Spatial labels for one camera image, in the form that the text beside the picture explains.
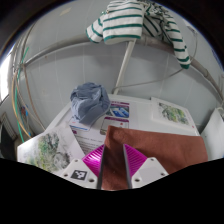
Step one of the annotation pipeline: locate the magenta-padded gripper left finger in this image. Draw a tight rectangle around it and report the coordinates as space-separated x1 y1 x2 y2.
60 143 107 190

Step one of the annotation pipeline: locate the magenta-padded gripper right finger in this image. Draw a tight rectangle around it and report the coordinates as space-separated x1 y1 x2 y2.
122 143 170 190

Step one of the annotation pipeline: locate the brown towel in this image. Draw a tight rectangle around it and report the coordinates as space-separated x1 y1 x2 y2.
100 125 209 191

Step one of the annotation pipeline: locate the landscape print board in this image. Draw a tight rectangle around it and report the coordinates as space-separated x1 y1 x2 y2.
150 96 196 129
16 125 86 174

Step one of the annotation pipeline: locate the colourful printed leaflet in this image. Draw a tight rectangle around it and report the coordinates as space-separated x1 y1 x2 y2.
68 100 131 156

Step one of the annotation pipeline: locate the blue-grey crumpled cloth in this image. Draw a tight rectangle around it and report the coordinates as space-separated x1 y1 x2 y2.
69 82 112 127

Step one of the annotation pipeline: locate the white washing machine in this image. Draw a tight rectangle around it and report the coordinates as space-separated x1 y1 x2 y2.
199 108 224 161

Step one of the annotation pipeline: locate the white upright pipe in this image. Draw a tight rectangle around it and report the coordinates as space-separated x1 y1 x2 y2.
112 39 138 95

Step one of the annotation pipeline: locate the window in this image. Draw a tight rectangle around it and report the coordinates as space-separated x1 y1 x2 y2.
0 54 11 103

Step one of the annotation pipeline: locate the green-striped white garment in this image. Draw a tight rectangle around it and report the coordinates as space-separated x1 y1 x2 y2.
85 0 192 70

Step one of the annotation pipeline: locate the white socket cable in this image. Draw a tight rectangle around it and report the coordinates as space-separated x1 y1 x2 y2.
114 68 184 93

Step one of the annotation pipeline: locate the yellow hose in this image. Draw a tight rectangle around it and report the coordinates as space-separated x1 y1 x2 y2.
10 74 34 138

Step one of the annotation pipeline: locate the green hose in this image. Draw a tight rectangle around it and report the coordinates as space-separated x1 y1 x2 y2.
13 46 31 143

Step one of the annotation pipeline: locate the grey wall pipe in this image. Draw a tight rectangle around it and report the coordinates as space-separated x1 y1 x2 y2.
23 34 224 98

